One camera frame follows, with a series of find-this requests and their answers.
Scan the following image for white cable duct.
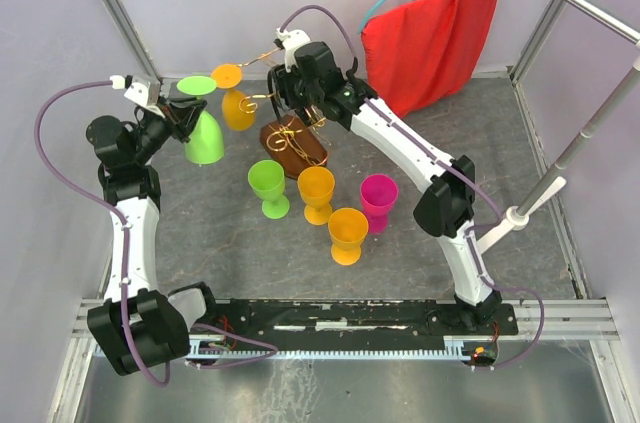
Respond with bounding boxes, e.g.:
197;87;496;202
187;330;495;362

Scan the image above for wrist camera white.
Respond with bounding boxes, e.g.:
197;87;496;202
274;29;311;72
109;75;161;110

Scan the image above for green wine glass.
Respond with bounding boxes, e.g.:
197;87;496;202
177;75;224;165
248;160;290;220

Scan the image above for red cloth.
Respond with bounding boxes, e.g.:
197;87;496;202
361;0;498;117

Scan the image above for gold wine glass rack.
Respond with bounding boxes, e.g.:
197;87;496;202
238;49;329;180

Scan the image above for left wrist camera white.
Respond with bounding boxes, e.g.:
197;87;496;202
109;75;161;110

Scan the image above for metal clothes rail stand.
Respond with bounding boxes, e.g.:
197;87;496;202
485;0;639;259

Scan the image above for orange wine glass front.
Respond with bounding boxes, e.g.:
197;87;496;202
328;207;369;266

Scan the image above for magenta wine glass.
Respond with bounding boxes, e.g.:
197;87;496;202
360;174;399;234

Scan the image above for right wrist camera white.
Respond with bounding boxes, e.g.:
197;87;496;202
274;29;311;72

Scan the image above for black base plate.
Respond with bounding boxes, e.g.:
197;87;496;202
196;299;518;340

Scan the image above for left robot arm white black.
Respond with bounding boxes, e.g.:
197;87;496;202
86;98;221;376

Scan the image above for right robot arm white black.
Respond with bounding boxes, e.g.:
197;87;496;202
268;37;502;334

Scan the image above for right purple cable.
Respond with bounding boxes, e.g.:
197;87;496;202
282;4;546;370

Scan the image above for orange wine glass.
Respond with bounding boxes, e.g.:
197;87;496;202
328;207;369;266
211;64;255;132
297;166;335;226

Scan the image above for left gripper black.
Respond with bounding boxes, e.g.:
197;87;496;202
131;96;206;165

